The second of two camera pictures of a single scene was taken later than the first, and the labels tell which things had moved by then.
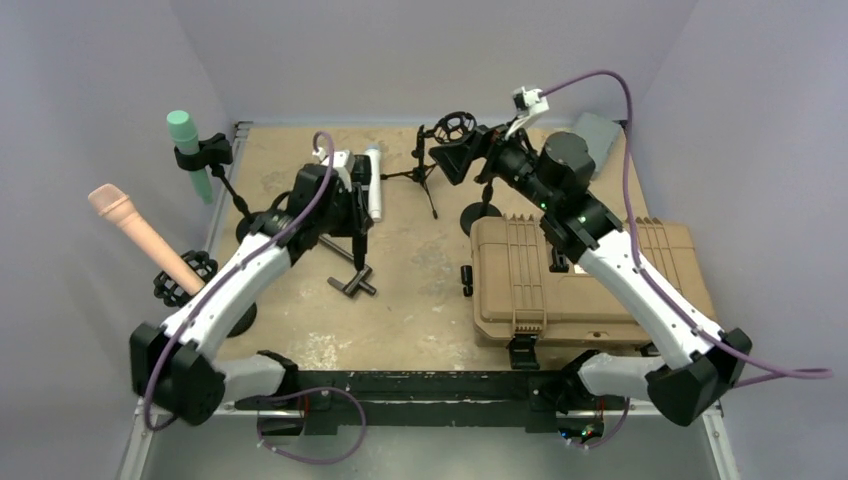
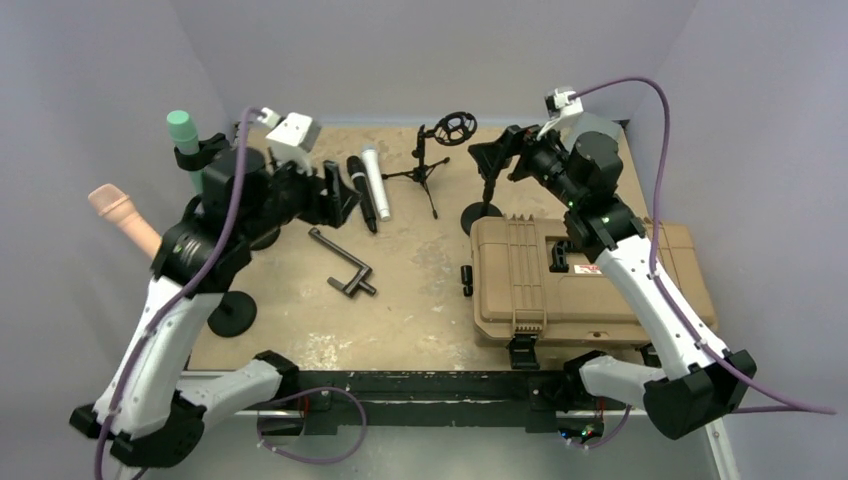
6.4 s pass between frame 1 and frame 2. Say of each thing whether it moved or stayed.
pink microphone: stayed
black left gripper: moved
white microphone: moved
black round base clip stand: stayed
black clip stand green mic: stayed
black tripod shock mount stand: stayed
